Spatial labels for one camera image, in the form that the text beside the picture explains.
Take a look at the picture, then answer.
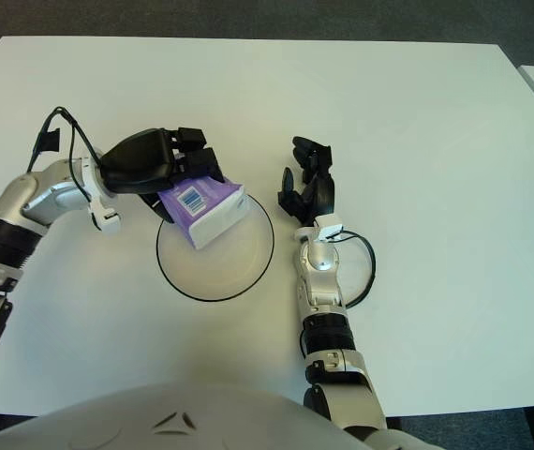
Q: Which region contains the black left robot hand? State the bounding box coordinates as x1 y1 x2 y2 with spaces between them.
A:
99 126 229 224

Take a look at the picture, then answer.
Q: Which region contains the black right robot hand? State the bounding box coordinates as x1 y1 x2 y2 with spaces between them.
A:
274 135 339 229

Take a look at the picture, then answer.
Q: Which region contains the purple tissue paper pack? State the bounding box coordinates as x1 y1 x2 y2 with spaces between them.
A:
157 176 252 250

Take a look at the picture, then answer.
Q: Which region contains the white plate with black rim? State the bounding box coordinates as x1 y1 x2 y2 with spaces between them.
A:
156 191 275 302

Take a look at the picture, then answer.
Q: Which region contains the grey robot torso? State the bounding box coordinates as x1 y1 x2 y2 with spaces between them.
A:
0 380 446 450

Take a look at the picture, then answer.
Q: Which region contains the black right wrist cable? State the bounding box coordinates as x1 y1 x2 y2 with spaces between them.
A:
331 232 377 310

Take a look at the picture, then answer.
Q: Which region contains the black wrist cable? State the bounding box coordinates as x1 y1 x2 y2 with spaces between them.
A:
26 106 110 218
331 232 377 310

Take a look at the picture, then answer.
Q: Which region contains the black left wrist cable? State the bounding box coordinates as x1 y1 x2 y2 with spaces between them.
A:
26 106 110 218

